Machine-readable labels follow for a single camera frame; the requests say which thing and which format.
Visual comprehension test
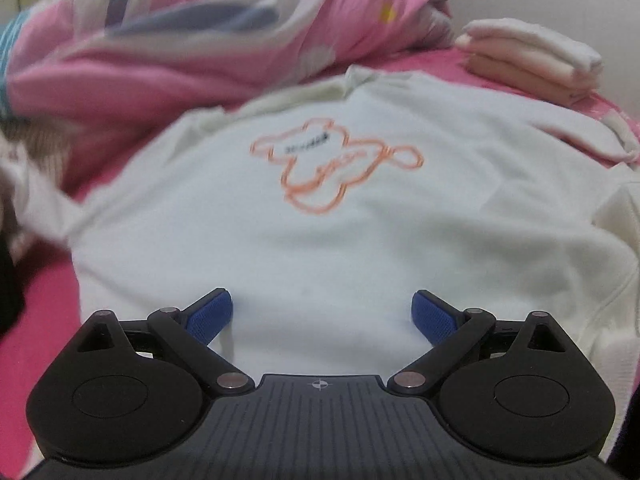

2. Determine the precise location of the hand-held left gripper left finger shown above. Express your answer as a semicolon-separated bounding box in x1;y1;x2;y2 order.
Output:
77;287;254;396

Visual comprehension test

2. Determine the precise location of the pink floral duvet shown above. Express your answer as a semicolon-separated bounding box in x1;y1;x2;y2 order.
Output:
0;0;455;128

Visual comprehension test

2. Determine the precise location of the black garment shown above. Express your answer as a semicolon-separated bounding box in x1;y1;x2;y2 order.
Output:
0;237;27;337

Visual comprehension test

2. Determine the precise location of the pink flower print bed blanket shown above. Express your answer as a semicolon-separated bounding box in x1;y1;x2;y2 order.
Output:
0;45;640;466

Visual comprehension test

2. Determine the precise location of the folded cream garment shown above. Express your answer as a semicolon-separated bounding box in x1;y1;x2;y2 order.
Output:
454;18;604;82

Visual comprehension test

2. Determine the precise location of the white sweatshirt orange bear print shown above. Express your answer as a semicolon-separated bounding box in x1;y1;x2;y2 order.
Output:
30;64;640;461

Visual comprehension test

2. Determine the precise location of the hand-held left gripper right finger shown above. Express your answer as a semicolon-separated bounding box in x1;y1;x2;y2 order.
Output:
386;288;566;396

